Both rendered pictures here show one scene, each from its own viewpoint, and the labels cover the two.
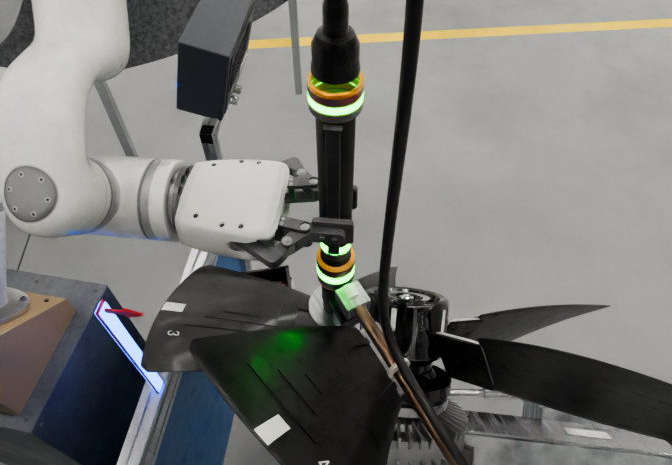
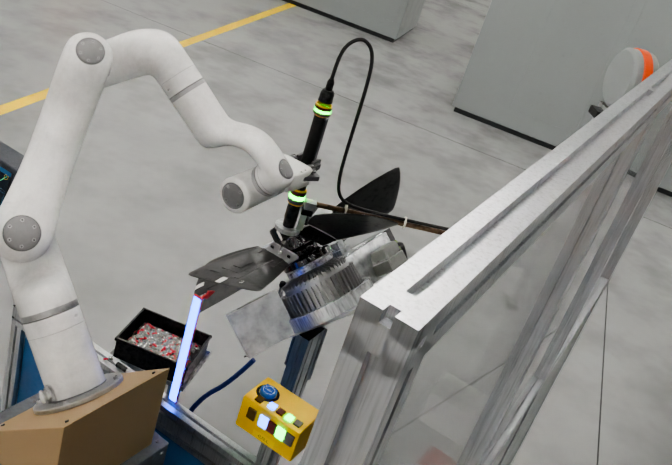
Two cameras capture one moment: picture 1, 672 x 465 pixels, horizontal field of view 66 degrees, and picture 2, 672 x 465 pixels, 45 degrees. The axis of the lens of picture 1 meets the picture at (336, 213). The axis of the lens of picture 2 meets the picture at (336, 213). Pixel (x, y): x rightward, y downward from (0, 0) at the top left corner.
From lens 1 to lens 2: 1.85 m
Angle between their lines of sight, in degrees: 59
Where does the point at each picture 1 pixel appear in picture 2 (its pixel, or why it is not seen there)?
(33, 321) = not seen: hidden behind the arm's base
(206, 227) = (299, 174)
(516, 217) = (89, 292)
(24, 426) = (162, 444)
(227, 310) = (241, 267)
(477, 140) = not seen: outside the picture
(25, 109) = (269, 142)
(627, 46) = (20, 128)
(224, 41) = not seen: hidden behind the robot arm
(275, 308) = (252, 256)
